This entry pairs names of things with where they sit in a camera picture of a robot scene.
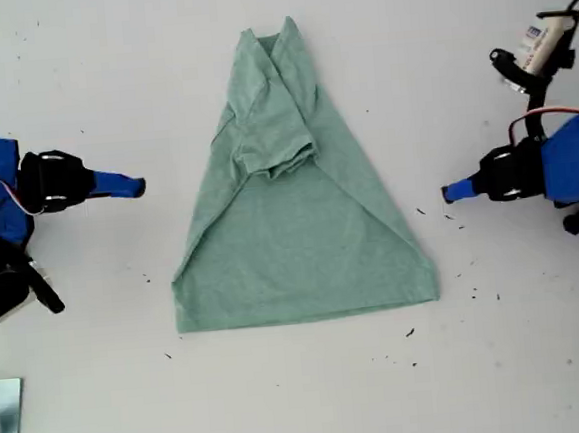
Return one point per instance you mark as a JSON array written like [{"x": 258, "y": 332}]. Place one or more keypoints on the green t-shirt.
[{"x": 296, "y": 236}]

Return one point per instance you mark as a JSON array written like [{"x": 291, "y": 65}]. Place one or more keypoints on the black camera box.
[
  {"x": 544, "y": 43},
  {"x": 0, "y": 299}
]

